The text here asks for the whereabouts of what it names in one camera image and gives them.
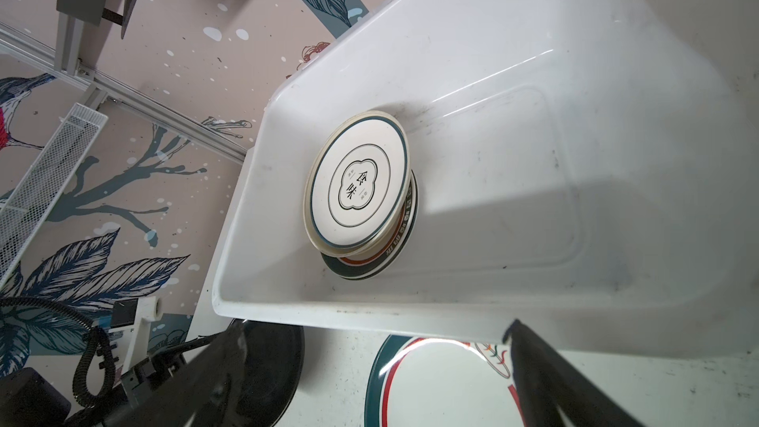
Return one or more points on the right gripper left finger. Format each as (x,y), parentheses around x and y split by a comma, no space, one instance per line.
(206,388)

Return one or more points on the white wire mesh shelf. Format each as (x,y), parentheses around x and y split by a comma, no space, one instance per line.
(34,197)

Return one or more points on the cream white large plate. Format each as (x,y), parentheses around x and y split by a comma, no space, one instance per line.
(314,237)

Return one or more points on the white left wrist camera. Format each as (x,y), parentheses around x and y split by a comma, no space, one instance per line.
(134,332)

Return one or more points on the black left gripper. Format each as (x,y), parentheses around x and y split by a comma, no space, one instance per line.
(150,374)

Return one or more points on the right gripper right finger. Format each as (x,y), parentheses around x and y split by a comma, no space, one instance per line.
(551,391)

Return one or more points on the white plastic bin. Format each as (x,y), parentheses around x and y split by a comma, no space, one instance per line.
(589,167)

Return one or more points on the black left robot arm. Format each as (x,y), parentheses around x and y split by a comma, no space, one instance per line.
(27,399)

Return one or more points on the green red rimmed white plate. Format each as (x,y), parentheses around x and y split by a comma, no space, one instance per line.
(362,269)

